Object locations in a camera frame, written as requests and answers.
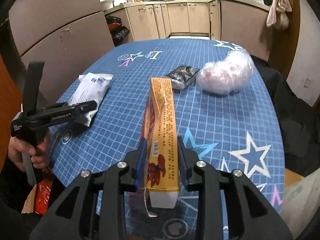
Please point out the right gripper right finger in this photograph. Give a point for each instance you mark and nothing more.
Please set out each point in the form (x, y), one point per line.
(249, 213)

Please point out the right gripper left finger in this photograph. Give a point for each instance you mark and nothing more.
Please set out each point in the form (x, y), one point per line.
(92, 206)

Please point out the orange snack box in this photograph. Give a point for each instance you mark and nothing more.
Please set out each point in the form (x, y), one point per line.
(157, 174)

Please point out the black tissue packet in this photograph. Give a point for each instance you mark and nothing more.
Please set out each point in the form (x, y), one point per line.
(182, 77)

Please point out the clear plastic bag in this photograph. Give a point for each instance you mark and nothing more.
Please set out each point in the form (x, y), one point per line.
(226, 76)

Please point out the person left hand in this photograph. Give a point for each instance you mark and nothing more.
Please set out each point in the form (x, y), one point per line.
(40, 155)

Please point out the white plastic bucket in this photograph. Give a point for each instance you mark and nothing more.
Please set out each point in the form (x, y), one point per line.
(300, 208)

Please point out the small wooden stool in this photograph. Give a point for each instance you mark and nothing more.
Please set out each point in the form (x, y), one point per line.
(291, 177)

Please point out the white plastic pouch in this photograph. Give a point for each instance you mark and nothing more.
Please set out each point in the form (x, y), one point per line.
(92, 87)

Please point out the silver refrigerator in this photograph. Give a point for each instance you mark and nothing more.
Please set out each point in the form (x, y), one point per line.
(68, 35)

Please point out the black garbage bag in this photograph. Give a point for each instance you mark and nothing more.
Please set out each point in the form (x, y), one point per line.
(118, 31)

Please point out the beige lower cabinets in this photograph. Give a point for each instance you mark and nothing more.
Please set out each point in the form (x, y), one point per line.
(242, 22)

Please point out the hanging cloth bags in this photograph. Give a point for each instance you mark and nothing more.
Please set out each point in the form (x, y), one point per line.
(277, 14)

